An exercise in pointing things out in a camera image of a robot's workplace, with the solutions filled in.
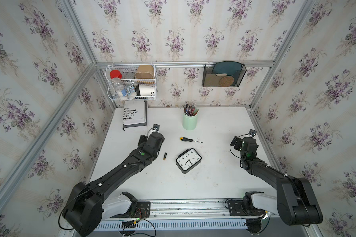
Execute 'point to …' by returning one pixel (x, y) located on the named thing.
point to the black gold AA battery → (164, 156)
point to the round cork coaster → (226, 81)
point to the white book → (134, 112)
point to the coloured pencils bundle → (189, 109)
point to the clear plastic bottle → (117, 86)
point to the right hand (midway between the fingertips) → (244, 138)
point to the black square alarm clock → (188, 160)
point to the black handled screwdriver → (189, 140)
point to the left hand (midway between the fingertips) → (156, 139)
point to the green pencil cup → (190, 123)
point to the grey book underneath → (139, 125)
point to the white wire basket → (132, 82)
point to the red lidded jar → (115, 73)
